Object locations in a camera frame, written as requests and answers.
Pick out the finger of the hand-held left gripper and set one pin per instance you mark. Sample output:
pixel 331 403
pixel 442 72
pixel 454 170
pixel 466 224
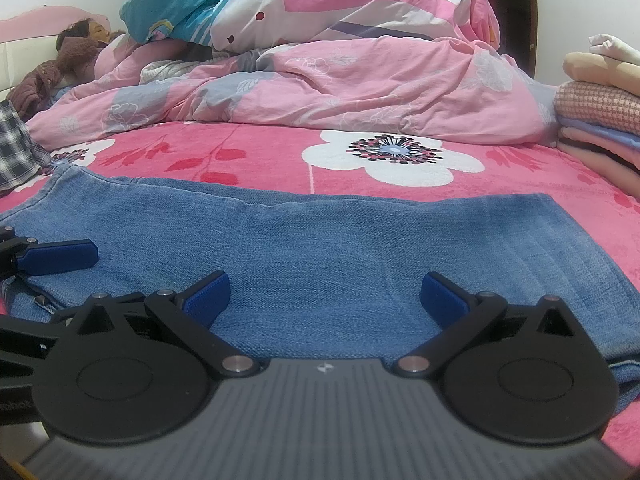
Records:
pixel 60 257
pixel 30 335

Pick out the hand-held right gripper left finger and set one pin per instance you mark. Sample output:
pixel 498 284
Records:
pixel 210 297

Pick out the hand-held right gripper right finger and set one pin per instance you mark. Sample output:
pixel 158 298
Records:
pixel 442 300

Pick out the blue denim jeans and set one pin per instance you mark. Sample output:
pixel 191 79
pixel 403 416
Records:
pixel 325 245

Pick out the stack of folded clothes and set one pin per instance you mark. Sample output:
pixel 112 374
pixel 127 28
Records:
pixel 595 105

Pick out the black white plaid shirt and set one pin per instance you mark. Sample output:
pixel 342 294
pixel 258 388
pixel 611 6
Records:
pixel 15 150

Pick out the pink floral bed sheet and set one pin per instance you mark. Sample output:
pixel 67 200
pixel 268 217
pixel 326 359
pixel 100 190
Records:
pixel 280 155

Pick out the light blue cloth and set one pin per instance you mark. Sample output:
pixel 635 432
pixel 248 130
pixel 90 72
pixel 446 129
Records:
pixel 62 91

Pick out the white grey cloth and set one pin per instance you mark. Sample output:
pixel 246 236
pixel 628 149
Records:
pixel 165 72

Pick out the pink grey floral duvet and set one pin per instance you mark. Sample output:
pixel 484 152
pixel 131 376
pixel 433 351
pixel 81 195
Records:
pixel 350 95

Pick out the dark wooden door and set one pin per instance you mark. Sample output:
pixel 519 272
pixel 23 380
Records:
pixel 520 20

